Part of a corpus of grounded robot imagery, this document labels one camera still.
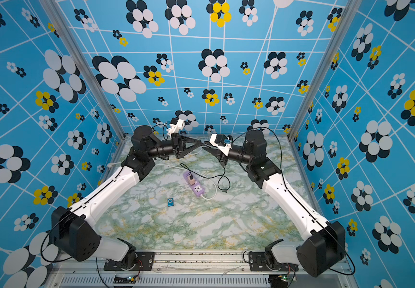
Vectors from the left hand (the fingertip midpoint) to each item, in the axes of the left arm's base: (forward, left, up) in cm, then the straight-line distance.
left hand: (202, 143), depth 63 cm
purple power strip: (+10, +11, -37) cm, 40 cm away
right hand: (+3, -2, -3) cm, 5 cm away
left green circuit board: (-36, +29, -41) cm, 62 cm away
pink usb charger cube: (+5, +8, -33) cm, 34 cm away
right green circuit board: (-36, -32, -40) cm, 63 cm away
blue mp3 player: (-4, +18, -40) cm, 44 cm away
